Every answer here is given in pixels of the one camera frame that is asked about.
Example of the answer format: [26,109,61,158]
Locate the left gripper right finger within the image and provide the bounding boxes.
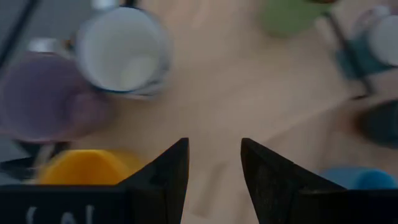
[241,137,346,224]

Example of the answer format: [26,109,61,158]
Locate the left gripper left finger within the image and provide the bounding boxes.
[116,137,190,224]

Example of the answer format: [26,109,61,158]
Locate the yellow mug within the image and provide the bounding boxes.
[37,148,146,187]

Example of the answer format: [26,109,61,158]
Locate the light blue faceted mug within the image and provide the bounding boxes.
[318,166,398,190]

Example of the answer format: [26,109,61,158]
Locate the speckled teal brown mug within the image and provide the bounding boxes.
[354,99,398,149]

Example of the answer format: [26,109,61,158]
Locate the purple ribbed mug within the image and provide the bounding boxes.
[0,51,113,144]

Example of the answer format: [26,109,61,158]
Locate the teal mug white interior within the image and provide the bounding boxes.
[334,6,398,78]

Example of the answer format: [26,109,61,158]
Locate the green mug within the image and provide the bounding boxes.
[257,0,332,38]

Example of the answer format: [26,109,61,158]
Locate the wooden shelf black metal frame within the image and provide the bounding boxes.
[0,0,374,224]

